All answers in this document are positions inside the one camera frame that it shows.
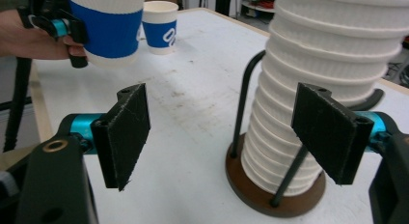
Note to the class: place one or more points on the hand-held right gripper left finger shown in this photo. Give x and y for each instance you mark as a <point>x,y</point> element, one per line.
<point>125,134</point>

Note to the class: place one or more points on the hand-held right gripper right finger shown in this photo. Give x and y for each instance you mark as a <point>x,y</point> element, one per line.
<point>328,134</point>

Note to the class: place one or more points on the blue banded white paper cup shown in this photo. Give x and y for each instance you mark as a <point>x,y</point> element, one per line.
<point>109,31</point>
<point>160,27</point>

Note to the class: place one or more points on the stack of white paper cups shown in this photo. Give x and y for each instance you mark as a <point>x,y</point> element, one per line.
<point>328,40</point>

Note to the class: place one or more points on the dark round coaster base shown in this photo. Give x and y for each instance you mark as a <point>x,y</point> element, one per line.
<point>257,195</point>

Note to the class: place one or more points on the white table mat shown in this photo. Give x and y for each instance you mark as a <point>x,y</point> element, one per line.
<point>193,89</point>

